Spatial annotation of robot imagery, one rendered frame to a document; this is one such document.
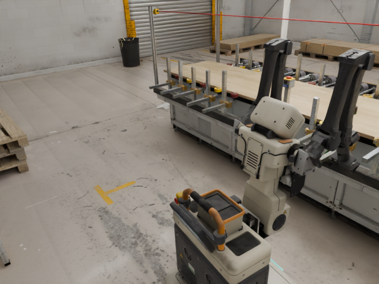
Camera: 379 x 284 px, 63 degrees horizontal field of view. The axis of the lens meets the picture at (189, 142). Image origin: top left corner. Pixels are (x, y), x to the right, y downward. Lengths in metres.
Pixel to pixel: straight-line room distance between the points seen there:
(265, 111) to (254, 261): 0.70
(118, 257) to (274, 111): 1.73
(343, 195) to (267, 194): 1.37
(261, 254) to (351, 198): 1.55
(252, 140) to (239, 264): 0.58
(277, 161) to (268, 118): 0.21
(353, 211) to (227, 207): 1.60
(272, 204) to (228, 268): 0.43
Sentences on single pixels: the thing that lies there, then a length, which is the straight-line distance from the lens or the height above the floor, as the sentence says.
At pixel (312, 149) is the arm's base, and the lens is 1.46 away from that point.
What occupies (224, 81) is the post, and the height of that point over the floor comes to 1.05.
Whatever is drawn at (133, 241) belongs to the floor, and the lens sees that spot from 2.75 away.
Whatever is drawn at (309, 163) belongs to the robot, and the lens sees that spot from 1.47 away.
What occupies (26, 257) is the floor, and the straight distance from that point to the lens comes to 2.94.
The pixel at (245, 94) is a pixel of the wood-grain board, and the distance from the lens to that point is 3.17.
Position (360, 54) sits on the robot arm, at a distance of 1.48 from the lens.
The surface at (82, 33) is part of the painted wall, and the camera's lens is 9.14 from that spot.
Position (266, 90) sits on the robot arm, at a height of 1.37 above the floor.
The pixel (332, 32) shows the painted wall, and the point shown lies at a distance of 10.63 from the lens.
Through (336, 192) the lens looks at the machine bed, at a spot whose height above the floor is 0.28.
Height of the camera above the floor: 1.89
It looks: 27 degrees down
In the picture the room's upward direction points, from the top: 2 degrees counter-clockwise
